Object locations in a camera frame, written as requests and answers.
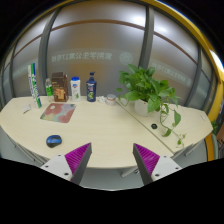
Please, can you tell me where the black round cable grommet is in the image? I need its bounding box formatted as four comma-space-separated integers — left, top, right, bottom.
151, 124, 158, 129

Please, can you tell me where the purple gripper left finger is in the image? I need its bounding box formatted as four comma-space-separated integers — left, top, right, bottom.
42, 143, 92, 185

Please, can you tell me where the green potted plant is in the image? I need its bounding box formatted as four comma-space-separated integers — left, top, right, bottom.
116, 64, 186, 147

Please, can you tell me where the brown carton box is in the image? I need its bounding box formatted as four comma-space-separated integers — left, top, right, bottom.
52, 72, 68, 102

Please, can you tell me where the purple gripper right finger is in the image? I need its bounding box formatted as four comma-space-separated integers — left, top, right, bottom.
133, 143, 181, 185

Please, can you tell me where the white plant pot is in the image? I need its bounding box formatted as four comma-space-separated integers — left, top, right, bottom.
134, 99, 149, 117

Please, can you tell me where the small green bottle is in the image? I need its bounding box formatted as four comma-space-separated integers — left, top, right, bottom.
45, 78, 53, 96

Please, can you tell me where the small white jar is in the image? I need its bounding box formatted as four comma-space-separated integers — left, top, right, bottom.
106, 94, 116, 106

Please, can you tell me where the small white packet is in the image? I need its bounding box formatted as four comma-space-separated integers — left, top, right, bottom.
23, 104, 31, 114

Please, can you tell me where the blue pump shampoo bottle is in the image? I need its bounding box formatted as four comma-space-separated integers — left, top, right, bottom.
86, 72, 97, 102

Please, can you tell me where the blue black computer mouse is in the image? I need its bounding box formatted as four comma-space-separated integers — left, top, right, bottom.
46, 135, 62, 148

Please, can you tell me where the crumpled white paper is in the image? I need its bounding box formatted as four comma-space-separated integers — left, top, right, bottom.
97, 96, 106, 103

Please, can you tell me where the green white tall box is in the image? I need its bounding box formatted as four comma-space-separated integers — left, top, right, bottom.
28, 63, 42, 109

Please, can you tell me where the white lotion bottle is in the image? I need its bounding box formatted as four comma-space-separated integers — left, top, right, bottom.
70, 76, 81, 101

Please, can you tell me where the floral mouse pad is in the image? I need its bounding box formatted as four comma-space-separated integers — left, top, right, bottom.
41, 103, 76, 123

